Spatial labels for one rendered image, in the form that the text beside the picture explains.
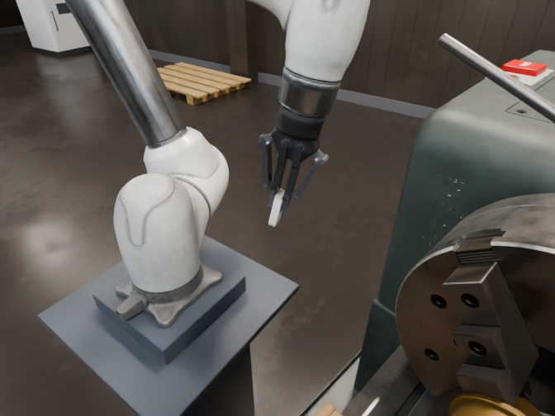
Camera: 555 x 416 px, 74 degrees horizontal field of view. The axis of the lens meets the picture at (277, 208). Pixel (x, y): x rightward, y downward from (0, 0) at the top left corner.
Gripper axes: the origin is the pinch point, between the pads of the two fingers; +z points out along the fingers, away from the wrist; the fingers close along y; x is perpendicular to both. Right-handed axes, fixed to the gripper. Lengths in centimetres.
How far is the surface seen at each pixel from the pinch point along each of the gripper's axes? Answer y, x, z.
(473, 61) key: -17.7, 15.9, -35.4
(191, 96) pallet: 181, -306, 116
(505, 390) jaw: -29.5, 33.0, -13.6
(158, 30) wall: 331, -471, 103
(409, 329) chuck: -24.8, 20.8, -3.8
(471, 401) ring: -28.0, 33.2, -10.7
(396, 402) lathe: -30.1, 19.4, 13.5
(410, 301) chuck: -23.1, 20.6, -8.2
